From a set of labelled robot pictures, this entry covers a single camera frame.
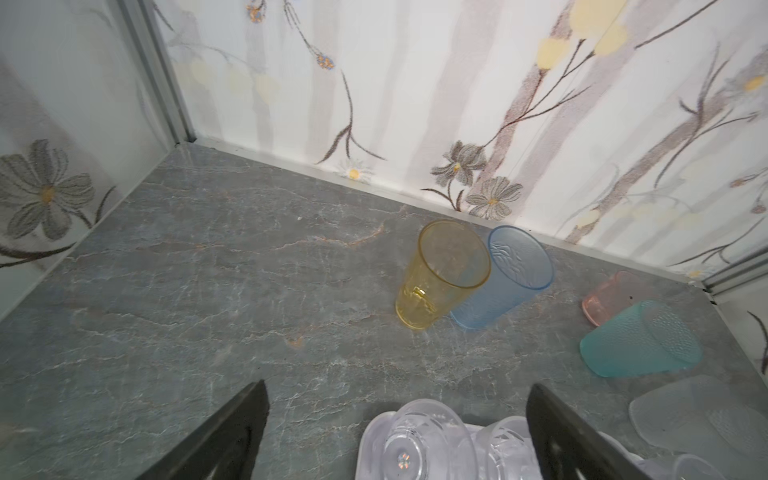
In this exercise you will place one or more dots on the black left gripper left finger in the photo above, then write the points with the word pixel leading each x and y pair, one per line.
pixel 225 446

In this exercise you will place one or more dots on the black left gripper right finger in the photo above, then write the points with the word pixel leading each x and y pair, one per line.
pixel 567 447

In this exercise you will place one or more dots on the clear glass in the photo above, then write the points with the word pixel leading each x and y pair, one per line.
pixel 427 440
pixel 505 450

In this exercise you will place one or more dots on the clear glass tumbler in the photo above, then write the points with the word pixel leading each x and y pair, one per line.
pixel 691 467

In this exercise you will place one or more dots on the lilac plastic tray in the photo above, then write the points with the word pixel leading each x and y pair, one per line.
pixel 369 455

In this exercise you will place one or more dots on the teal textured plastic cup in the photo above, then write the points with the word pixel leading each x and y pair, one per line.
pixel 647 337

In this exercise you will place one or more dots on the frosted textured plastic cup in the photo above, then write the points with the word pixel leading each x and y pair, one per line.
pixel 701 416

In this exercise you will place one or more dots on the pink plastic cup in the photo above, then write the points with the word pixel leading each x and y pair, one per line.
pixel 616 294

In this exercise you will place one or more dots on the blue textured plastic cup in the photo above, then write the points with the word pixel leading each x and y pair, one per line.
pixel 520 269

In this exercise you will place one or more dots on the yellow transparent plastic cup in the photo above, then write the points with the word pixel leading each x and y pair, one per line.
pixel 450 263

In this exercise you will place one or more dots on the aluminium corner post right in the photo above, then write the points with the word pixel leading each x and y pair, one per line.
pixel 751 268

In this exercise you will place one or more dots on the aluminium corner post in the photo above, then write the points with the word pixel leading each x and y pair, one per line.
pixel 142 21
pixel 751 268

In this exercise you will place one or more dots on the aluminium corner post left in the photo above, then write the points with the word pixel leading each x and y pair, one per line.
pixel 142 21

